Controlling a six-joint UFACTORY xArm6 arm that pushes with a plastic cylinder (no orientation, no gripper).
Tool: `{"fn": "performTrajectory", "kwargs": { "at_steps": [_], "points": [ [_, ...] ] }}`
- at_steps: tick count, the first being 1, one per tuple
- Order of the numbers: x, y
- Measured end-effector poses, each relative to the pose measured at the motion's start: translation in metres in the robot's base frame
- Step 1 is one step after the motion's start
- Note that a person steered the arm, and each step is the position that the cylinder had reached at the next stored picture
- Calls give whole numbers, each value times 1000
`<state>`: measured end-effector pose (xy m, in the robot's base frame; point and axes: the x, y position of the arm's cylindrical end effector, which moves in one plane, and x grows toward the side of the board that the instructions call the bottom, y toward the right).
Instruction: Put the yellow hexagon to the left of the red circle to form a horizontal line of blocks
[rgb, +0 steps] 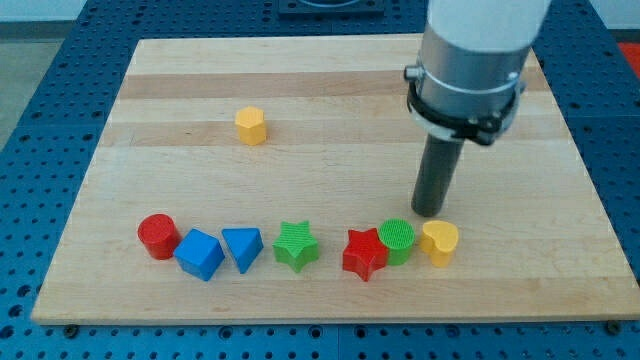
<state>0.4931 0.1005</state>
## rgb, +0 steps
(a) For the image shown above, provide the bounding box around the green star block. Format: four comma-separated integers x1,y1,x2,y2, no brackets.
272,220,319,273

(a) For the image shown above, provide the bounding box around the yellow heart block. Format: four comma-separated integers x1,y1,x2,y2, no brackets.
419,220,459,268

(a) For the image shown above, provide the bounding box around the wooden board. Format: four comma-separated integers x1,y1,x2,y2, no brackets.
31,34,639,325

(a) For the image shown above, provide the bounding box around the red star block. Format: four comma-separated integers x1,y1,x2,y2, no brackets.
342,228,389,282

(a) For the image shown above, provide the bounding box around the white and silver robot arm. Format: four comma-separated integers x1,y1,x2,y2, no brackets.
404,0,551,146

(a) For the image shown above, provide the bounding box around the green cylinder block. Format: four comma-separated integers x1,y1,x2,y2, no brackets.
378,218,415,266

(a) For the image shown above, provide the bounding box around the red cylinder block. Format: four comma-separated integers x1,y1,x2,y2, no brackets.
137,213,181,260

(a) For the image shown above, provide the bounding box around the yellow hexagon block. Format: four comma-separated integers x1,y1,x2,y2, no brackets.
235,106,267,146

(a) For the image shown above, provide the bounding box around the blue triangle block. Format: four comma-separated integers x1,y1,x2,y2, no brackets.
222,228,264,274

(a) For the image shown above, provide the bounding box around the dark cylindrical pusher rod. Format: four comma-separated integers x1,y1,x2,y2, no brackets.
411,135,463,217

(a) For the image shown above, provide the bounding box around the blue cube block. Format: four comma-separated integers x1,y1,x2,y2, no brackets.
174,228,225,281

